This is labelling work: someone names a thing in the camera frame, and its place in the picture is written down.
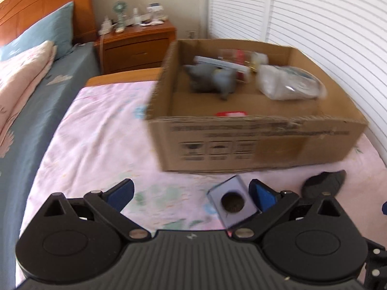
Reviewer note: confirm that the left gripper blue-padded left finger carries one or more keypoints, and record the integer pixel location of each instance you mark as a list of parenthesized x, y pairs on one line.
[(107, 207)]

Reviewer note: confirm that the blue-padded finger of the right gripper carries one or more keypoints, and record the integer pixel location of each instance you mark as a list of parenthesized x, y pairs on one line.
[(384, 208)]

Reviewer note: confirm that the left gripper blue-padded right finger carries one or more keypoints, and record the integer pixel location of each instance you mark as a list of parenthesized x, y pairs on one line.
[(273, 208)]

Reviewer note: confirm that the clear plastic jar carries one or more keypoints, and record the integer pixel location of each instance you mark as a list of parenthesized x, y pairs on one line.
[(282, 83)]

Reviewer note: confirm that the white refill pack box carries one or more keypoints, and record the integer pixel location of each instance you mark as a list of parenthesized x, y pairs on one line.
[(223, 64)]

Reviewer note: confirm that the black toy train car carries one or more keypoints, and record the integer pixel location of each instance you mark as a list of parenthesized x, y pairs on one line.
[(232, 202)]

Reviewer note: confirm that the black teardrop-shaped case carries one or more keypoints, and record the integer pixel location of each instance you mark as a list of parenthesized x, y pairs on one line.
[(325, 182)]

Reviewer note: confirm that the red toy car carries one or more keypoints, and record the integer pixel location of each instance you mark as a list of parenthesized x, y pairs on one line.
[(231, 114)]

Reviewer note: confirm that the brown cardboard box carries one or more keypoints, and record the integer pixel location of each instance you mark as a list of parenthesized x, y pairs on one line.
[(189, 137)]

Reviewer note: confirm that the grey toy animal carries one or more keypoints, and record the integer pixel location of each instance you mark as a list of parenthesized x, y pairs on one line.
[(207, 78)]

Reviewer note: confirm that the blue bed sheet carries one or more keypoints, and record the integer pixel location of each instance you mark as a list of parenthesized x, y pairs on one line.
[(29, 138)]

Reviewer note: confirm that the clear bottle yellow capsules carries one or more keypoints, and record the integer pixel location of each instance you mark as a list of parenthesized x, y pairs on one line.
[(251, 59)]

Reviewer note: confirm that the wooden nightstand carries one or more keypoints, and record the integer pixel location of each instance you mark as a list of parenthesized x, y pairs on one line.
[(137, 47)]

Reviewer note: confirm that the pink folded quilt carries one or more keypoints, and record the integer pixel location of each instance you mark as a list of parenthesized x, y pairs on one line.
[(19, 77)]

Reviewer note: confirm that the white power strip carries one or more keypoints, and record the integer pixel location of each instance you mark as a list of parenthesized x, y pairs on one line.
[(106, 26)]

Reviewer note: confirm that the blue pillow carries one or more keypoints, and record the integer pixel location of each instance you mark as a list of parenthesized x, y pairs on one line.
[(56, 27)]

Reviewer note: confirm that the small clear spray bottle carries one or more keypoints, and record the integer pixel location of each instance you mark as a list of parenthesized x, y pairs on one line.
[(136, 17)]

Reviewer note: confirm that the white louvered closet doors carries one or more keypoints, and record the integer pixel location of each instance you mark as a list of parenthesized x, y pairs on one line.
[(346, 38)]

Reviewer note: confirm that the small green desk fan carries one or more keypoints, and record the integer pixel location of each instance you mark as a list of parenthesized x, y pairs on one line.
[(119, 9)]

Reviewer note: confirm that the wooden bed headboard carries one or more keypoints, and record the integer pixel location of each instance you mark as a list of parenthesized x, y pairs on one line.
[(19, 15)]

